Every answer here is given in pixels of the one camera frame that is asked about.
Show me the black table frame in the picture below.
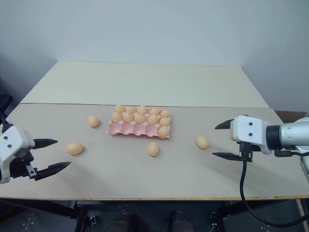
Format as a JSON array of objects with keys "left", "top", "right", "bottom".
[{"left": 0, "top": 198, "right": 300, "bottom": 232}]

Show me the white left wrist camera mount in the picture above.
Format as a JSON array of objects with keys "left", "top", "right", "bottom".
[{"left": 0, "top": 124, "right": 36, "bottom": 185}]

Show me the dark object beside table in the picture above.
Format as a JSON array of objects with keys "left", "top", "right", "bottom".
[{"left": 0, "top": 93, "right": 14, "bottom": 117}]

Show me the pink egg tray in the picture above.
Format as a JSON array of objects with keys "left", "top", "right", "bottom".
[{"left": 105, "top": 107, "right": 171, "bottom": 140}]

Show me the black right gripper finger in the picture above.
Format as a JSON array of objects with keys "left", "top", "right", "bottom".
[
  {"left": 214, "top": 117, "right": 235, "bottom": 131},
  {"left": 211, "top": 151, "right": 242, "bottom": 162}
]

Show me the dark rounded shape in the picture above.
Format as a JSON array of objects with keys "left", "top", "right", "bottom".
[
  {"left": 170, "top": 211, "right": 194, "bottom": 232},
  {"left": 112, "top": 212, "right": 136, "bottom": 232}
]

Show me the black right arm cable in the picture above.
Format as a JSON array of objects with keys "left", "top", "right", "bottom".
[{"left": 239, "top": 142, "right": 309, "bottom": 228}]

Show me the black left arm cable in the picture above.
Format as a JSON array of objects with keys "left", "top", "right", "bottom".
[{"left": 0, "top": 111, "right": 12, "bottom": 133}]

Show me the brown wooden furniture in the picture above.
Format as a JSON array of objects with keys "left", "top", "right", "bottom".
[{"left": 274, "top": 110, "right": 308, "bottom": 122}]

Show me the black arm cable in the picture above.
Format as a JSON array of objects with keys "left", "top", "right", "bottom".
[
  {"left": 239, "top": 142, "right": 309, "bottom": 228},
  {"left": 0, "top": 111, "right": 12, "bottom": 133}
]

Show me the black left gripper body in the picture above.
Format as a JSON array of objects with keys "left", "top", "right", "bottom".
[{"left": 9, "top": 142, "right": 41, "bottom": 181}]

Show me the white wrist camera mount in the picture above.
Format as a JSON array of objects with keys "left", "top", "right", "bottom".
[
  {"left": 229, "top": 115, "right": 274, "bottom": 156},
  {"left": 0, "top": 124, "right": 36, "bottom": 185}
]

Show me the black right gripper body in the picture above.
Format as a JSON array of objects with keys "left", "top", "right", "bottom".
[{"left": 238, "top": 141, "right": 254, "bottom": 163}]

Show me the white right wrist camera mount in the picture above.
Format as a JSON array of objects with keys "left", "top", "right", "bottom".
[{"left": 229, "top": 115, "right": 274, "bottom": 156}]

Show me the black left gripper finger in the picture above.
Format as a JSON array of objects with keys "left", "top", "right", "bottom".
[
  {"left": 33, "top": 138, "right": 59, "bottom": 150},
  {"left": 35, "top": 161, "right": 72, "bottom": 181}
]

